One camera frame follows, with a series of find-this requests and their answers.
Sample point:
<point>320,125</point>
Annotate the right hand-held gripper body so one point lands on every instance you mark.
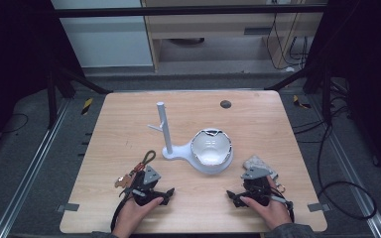
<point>258,188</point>

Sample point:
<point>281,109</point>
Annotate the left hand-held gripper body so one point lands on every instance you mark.
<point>145,188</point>

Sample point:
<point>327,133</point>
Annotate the white key stand with pegs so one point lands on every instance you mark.
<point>164,125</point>

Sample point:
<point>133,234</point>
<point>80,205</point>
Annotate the person's right hand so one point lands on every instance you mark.
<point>276,213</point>

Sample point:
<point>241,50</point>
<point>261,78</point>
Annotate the person's left hand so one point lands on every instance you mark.
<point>129,216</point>

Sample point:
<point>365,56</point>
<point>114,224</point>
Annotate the white bowl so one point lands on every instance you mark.
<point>210,148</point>

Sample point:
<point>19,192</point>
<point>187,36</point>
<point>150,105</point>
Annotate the grey tape strip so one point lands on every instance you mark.
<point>318,207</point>
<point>68,207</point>

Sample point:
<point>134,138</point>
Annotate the grey table grommet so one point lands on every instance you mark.
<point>225,104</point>

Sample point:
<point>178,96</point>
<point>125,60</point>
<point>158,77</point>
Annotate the yellow black tape strip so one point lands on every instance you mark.
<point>87,105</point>
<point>299,102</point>

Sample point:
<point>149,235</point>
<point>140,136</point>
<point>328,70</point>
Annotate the black metal stand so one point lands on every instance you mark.
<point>326,95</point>
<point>51,99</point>

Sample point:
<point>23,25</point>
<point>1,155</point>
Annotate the white cabinet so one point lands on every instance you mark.
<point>105,36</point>

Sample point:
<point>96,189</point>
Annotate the black curtain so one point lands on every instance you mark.
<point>367,66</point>
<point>13,59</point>

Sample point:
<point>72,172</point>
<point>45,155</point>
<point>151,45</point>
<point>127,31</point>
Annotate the wooden shelf unit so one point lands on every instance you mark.
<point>211,28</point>

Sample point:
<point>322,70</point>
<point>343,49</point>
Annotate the black horizontal bar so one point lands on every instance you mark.
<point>178,11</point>

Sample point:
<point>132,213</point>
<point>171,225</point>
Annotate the aluminium floor rail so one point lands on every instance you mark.
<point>354,175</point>
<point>29,168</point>

